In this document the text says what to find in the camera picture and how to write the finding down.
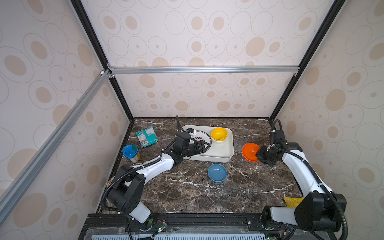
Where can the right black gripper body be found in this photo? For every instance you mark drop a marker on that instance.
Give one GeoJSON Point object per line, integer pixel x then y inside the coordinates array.
{"type": "Point", "coordinates": [266, 156]}

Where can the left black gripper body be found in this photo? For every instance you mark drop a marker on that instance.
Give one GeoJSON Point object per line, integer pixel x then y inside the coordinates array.
{"type": "Point", "coordinates": [192, 150]}

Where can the white plate red green characters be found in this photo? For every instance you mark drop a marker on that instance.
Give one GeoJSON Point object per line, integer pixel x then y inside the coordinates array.
{"type": "Point", "coordinates": [202, 136]}

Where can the yellow bowl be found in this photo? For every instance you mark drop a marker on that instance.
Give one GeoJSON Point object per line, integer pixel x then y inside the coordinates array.
{"type": "Point", "coordinates": [219, 134]}

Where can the orange bowl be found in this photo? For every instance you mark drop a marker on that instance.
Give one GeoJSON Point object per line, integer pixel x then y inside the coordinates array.
{"type": "Point", "coordinates": [249, 152]}

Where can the blue bowl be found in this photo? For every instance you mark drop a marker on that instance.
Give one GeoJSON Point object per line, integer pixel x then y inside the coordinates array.
{"type": "Point", "coordinates": [217, 173]}

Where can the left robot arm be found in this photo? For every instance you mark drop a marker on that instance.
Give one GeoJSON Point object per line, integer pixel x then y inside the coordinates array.
{"type": "Point", "coordinates": [123, 194]}

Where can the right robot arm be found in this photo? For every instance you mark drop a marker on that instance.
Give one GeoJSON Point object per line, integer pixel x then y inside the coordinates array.
{"type": "Point", "coordinates": [321, 210]}

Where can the white plastic bin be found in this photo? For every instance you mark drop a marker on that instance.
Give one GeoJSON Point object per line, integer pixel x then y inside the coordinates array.
{"type": "Point", "coordinates": [219, 152]}

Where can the green snack packet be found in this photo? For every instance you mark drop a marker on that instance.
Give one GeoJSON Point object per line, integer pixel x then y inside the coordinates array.
{"type": "Point", "coordinates": [147, 137]}

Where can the yellow snack bag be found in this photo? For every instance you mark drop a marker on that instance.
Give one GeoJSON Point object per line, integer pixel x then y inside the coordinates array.
{"type": "Point", "coordinates": [293, 202]}

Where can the blue lidded cup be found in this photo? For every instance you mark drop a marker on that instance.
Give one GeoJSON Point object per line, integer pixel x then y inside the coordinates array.
{"type": "Point", "coordinates": [131, 152]}

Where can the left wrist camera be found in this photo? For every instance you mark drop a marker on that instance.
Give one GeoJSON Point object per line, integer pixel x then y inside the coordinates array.
{"type": "Point", "coordinates": [192, 132]}

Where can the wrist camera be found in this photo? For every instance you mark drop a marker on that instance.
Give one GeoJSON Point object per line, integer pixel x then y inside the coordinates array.
{"type": "Point", "coordinates": [277, 137]}
{"type": "Point", "coordinates": [192, 132]}

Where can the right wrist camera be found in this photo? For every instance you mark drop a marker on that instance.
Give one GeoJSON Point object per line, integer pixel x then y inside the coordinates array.
{"type": "Point", "coordinates": [277, 137]}

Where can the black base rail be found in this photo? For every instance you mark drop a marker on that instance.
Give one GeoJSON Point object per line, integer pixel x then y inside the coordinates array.
{"type": "Point", "coordinates": [195, 227]}

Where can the horizontal aluminium rail back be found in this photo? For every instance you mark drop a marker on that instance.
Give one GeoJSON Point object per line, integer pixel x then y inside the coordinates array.
{"type": "Point", "coordinates": [205, 69]}

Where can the aluminium rail left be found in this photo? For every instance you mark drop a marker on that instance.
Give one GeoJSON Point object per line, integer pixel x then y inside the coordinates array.
{"type": "Point", "coordinates": [24, 180]}

